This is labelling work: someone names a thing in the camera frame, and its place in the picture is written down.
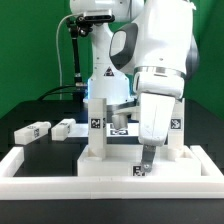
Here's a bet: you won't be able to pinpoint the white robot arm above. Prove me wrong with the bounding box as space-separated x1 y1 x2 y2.
70 0 198 173

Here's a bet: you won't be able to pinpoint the sheet with fiducial markers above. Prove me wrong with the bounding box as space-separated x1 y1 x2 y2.
69 123 139 137

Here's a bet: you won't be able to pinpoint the white U-shaped frame fence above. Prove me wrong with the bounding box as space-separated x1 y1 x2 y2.
0 147 224 200

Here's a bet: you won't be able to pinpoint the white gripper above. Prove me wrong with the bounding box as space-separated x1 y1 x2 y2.
139 93 175 173

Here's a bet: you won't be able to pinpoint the white desk top tray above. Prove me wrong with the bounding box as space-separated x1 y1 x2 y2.
77 144 202 177

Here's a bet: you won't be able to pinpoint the black cables at base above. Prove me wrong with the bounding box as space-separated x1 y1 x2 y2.
37 84 88 102

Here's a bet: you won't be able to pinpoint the black camera on stand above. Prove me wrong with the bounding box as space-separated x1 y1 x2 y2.
76 9 115 37

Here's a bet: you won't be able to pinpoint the black camera stand pole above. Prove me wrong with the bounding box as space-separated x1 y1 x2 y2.
66 18 82 87

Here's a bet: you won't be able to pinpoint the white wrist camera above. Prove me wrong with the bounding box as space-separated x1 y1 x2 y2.
112 106 139 130

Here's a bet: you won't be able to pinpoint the white cable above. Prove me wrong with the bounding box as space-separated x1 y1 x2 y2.
55 13 83 100

